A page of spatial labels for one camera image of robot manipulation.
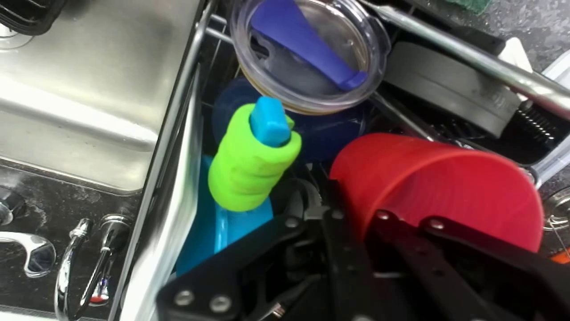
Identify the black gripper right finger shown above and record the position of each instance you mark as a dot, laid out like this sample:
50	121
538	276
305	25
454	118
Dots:
447	271

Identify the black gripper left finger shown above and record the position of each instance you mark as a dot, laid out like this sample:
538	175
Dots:
287	269

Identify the red plastic cup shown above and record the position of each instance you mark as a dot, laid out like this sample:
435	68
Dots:
415	178

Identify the dark blue cup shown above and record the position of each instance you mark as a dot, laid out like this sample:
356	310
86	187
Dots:
323	135

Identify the green blue bottle brush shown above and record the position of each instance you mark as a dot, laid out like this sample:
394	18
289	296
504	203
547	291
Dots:
255	150

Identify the black round lid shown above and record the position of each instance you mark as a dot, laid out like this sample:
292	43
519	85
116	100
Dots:
451	85

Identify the clear tumbler lid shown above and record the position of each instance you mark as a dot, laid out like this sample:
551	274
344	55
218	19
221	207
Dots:
315	55

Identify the stainless steel sink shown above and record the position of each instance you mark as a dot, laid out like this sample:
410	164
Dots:
87	98

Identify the chrome sink faucet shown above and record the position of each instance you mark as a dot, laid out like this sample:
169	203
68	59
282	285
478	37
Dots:
47	233

